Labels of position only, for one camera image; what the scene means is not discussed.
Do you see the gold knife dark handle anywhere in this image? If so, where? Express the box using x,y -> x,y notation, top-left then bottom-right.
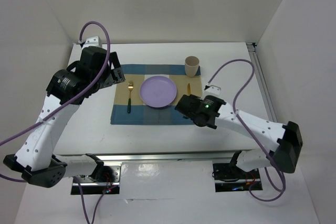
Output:
187,83 -> 191,95

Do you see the purple plate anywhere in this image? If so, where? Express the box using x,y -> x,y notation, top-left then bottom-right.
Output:
139,76 -> 177,108

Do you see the beige cup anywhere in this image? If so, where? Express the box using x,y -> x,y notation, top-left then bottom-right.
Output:
185,56 -> 200,77

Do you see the gold fork dark handle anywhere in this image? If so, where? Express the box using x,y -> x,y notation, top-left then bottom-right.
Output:
127,80 -> 134,114

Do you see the blue tan striped placemat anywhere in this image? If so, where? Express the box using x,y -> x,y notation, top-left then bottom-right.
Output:
110,64 -> 202,125

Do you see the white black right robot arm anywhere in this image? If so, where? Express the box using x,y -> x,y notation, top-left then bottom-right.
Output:
175,94 -> 303,178

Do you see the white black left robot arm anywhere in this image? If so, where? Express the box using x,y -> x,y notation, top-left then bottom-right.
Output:
3,46 -> 125,188

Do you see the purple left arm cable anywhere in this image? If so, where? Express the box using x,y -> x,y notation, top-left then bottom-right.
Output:
0,20 -> 111,224

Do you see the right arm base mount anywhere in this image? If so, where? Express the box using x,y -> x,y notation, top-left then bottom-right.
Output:
211,158 -> 263,193

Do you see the aluminium frame rail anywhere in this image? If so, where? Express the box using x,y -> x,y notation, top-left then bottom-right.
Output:
54,42 -> 279,155

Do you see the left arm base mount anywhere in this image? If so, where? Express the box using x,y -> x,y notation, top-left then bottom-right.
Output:
66,154 -> 121,195

